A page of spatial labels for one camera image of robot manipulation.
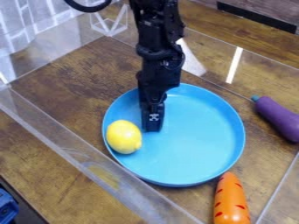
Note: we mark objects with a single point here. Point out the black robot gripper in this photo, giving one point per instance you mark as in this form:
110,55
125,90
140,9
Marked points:
160,75

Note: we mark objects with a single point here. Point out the yellow lemon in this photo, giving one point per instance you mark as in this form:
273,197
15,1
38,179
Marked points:
125,137

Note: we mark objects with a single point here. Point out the blue round tray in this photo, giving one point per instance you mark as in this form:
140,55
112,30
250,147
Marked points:
200,143

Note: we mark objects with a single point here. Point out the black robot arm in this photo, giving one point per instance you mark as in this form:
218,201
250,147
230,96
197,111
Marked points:
160,29

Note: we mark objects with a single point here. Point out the purple toy eggplant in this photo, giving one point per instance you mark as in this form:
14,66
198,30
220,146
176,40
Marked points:
284,119

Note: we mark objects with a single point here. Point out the orange toy carrot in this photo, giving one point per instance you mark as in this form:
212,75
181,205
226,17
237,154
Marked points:
230,206

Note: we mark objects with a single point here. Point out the blue plastic object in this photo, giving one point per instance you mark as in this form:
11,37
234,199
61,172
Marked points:
9,207

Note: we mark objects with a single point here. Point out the clear acrylic enclosure wall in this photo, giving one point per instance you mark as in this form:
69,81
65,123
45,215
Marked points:
67,63

